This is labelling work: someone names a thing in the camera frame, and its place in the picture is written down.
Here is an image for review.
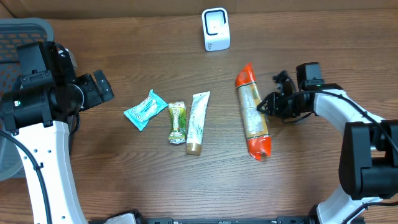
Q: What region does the orange spaghetti packet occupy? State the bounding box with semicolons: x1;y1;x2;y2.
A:
236;63;272;161

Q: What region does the teal wet wipes packet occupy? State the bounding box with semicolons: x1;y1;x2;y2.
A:
123;90;168;131

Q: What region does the white cream tube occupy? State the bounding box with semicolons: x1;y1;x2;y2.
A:
185;91;210;156

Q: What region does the green snack packet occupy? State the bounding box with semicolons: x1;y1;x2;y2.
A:
169;101;187;144

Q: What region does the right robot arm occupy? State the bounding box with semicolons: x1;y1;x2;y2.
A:
257;65;397;224

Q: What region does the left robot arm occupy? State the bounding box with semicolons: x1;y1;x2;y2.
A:
1;41;114;223

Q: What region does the white barcode scanner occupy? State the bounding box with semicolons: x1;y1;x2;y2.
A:
201;7;231;52

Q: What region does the grey plastic basket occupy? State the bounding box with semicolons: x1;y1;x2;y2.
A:
1;18;54;181

